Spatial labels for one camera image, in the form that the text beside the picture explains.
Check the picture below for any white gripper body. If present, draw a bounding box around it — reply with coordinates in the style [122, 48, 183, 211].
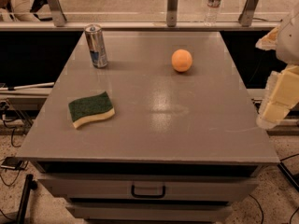
[276, 3, 299, 65]

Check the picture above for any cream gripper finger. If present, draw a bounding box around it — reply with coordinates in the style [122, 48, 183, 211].
[255, 26, 279, 50]
[256, 64, 299, 130]

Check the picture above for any orange fruit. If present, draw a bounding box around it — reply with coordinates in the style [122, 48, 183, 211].
[171, 49, 192, 72]

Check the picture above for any clear plastic water bottle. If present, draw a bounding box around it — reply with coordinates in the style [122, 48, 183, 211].
[204, 0, 221, 26]

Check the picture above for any grey drawer cabinet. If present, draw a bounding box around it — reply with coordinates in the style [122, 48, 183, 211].
[18, 32, 278, 223]

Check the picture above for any silver blue drink can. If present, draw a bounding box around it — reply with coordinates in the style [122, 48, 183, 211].
[84, 24, 108, 69]

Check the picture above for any green yellow sponge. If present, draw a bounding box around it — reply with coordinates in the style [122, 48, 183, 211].
[68, 91, 115, 129]

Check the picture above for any person in white shirt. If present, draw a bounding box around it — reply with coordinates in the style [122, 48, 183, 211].
[0, 0, 49, 22]

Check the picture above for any white rod at left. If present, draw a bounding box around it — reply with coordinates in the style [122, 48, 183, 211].
[0, 82, 55, 91]

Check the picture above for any black stand on floor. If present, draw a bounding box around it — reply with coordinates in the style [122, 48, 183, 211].
[16, 174, 37, 224]

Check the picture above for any small device on floor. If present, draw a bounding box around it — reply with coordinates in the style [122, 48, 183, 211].
[1, 157, 24, 170]

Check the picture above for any middle metal railing post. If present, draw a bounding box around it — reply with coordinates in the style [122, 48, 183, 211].
[166, 0, 178, 27]

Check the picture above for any black drawer handle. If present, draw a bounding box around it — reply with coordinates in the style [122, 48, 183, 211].
[131, 185, 166, 199]

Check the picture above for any left metal railing post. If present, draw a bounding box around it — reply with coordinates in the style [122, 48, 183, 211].
[47, 0, 66, 27]

